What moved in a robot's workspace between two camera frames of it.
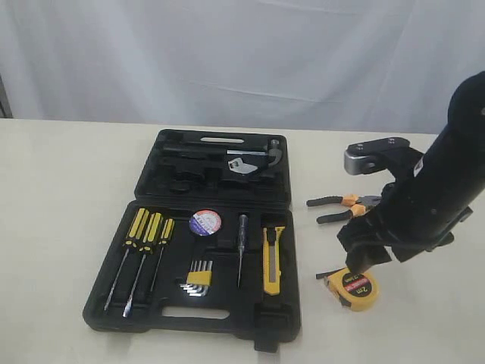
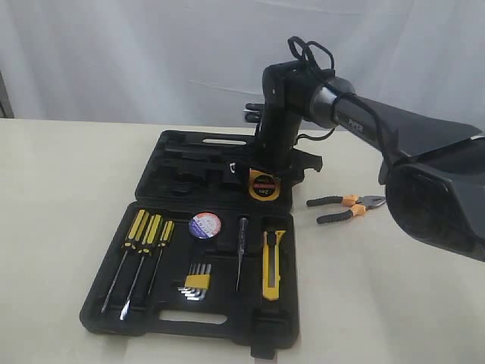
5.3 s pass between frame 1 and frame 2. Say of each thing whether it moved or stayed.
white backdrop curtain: stayed
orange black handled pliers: stayed
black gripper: moved
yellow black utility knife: stayed
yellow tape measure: moved
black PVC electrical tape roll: stayed
